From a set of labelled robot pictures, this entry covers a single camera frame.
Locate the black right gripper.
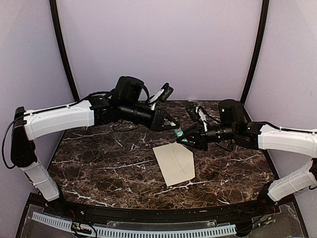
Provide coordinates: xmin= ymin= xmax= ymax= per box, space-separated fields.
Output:
xmin=176 ymin=120 xmax=236 ymax=151

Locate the green white glue stick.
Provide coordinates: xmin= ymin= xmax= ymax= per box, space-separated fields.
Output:
xmin=174 ymin=128 xmax=184 ymax=137

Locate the cream paper envelope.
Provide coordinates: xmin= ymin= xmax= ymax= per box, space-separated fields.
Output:
xmin=153 ymin=142 xmax=196 ymax=187

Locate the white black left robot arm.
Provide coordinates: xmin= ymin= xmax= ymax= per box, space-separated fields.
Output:
xmin=6 ymin=76 xmax=180 ymax=216

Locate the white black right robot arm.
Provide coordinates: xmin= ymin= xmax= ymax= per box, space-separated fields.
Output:
xmin=176 ymin=99 xmax=317 ymax=215

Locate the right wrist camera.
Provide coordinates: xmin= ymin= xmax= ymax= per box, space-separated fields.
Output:
xmin=186 ymin=104 xmax=207 ymax=124

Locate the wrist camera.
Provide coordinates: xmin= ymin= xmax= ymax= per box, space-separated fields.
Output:
xmin=186 ymin=104 xmax=207 ymax=124
xmin=150 ymin=83 xmax=174 ymax=104

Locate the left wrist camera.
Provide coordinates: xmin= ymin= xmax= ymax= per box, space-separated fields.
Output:
xmin=150 ymin=83 xmax=174 ymax=104

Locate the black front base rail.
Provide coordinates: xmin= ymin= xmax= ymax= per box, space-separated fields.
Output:
xmin=24 ymin=192 xmax=298 ymax=225

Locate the white slotted cable duct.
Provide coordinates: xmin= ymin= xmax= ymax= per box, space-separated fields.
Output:
xmin=32 ymin=212 xmax=236 ymax=238

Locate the black enclosure frame post right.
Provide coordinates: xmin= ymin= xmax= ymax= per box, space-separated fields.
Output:
xmin=240 ymin=0 xmax=269 ymax=105

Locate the black enclosure frame post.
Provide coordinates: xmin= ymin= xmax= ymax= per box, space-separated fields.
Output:
xmin=49 ymin=0 xmax=80 ymax=101
xmin=240 ymin=0 xmax=269 ymax=105

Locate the black enclosure frame post left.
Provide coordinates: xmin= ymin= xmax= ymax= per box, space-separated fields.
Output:
xmin=49 ymin=0 xmax=80 ymax=101

